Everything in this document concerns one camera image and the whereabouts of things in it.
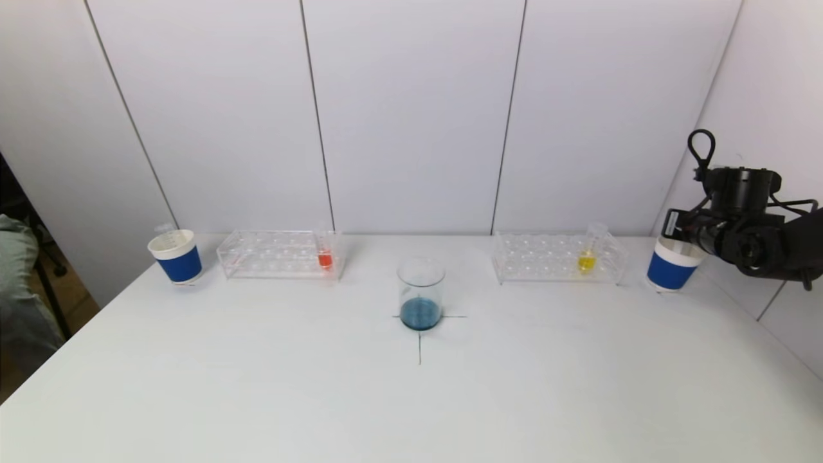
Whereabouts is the clear glass beaker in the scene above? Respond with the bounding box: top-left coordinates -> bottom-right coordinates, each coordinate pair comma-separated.
396,258 -> 446,334

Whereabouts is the red pigment test tube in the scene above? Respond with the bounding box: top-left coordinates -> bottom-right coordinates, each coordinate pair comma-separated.
314,223 -> 336,272

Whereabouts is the clear acrylic test tube rack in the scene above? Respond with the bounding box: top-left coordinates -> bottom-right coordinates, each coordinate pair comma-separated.
217,230 -> 347,282
492,231 -> 629,287

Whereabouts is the yellow pigment test tube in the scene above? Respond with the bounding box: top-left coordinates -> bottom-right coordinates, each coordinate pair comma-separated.
576,222 -> 608,276

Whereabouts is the blue white paper cup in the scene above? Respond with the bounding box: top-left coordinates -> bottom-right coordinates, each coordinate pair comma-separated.
646,234 -> 708,295
147,230 -> 204,286

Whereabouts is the black metal stand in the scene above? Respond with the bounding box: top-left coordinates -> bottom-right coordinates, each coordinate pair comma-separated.
32,219 -> 75,340

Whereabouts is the person in grey clothing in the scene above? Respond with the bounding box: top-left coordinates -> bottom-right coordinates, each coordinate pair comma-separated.
0,215 -> 65,380

